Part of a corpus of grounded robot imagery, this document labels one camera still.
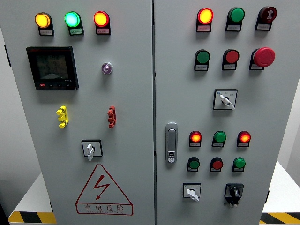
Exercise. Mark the pale grey cabinet door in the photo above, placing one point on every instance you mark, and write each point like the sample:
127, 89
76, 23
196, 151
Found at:
182, 93
131, 105

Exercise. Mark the silver door lock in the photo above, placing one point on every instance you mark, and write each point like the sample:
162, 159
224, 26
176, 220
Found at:
171, 143

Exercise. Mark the small red round lamp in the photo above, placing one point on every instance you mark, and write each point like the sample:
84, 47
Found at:
195, 137
244, 137

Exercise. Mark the small label plate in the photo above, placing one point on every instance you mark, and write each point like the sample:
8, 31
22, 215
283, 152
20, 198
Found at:
215, 170
256, 67
229, 67
76, 31
103, 30
233, 27
46, 32
242, 144
237, 169
191, 169
201, 67
217, 144
194, 144
203, 28
263, 27

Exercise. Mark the clear white lamp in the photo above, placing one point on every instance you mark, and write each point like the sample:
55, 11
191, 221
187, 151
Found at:
106, 68

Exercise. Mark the small green push button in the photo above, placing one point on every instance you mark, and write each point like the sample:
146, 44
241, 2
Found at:
194, 164

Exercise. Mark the small green round lamp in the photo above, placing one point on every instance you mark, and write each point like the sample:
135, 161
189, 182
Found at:
220, 136
239, 162

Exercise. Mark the large green push button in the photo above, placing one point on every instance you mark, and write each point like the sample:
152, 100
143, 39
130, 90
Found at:
203, 57

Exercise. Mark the small red push button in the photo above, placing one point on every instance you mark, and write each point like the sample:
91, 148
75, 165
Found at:
217, 164

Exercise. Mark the red warning triangle sign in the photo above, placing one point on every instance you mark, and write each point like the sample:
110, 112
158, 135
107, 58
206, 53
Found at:
104, 194

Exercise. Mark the large red push button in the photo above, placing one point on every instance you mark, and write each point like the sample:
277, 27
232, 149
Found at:
231, 56

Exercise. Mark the large red round lamp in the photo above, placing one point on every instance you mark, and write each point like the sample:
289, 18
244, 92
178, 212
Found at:
205, 16
101, 18

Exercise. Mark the black display meter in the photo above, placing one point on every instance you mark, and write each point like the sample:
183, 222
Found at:
52, 68

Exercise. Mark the bright green round lamp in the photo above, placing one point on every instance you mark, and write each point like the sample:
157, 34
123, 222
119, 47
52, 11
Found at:
72, 19

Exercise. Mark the large red stop button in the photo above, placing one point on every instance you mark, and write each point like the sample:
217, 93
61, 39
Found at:
264, 57

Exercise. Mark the large dark green lamp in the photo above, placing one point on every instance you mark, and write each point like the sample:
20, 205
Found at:
236, 14

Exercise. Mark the black door hinge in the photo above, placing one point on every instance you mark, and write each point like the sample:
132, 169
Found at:
7, 55
267, 197
50, 206

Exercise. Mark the yellow round lamp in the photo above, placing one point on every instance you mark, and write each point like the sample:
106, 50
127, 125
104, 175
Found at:
42, 20

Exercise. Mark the dark red buzzer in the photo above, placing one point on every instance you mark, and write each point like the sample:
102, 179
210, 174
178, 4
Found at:
269, 13

